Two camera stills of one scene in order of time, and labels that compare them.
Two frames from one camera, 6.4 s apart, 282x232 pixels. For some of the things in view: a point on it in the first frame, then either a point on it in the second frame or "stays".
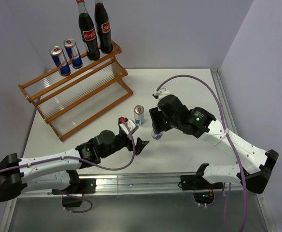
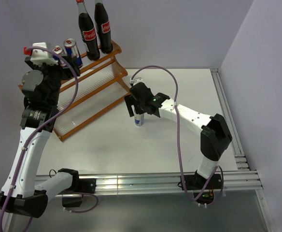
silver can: x=72 y=49 stays
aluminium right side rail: x=228 y=117 stays
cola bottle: x=88 y=32 stays
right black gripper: x=156 y=114 to x=130 y=101
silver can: x=139 y=115 stays
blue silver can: x=155 y=135 to x=62 y=64
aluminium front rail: x=160 y=183 stays
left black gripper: x=139 y=145 to x=66 y=74
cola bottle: x=103 y=26 stays
